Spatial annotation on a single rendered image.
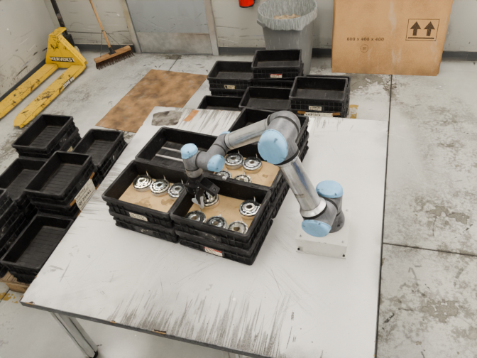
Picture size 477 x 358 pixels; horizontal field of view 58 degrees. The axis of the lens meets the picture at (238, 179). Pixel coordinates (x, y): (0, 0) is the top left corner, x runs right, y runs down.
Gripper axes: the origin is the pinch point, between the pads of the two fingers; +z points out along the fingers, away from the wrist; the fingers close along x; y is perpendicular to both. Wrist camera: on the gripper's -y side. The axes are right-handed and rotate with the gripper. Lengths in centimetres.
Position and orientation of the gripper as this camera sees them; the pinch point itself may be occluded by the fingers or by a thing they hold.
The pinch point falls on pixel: (206, 203)
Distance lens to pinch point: 214.3
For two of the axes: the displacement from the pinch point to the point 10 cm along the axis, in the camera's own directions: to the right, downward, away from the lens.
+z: 1.2, 7.2, 6.8
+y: -8.8, -2.5, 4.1
